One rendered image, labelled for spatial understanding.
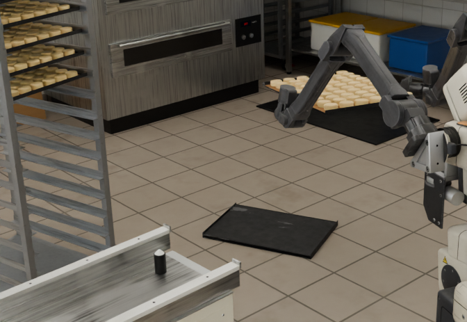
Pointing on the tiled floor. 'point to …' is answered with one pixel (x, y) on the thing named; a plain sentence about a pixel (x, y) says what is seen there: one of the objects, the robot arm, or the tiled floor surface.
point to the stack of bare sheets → (271, 231)
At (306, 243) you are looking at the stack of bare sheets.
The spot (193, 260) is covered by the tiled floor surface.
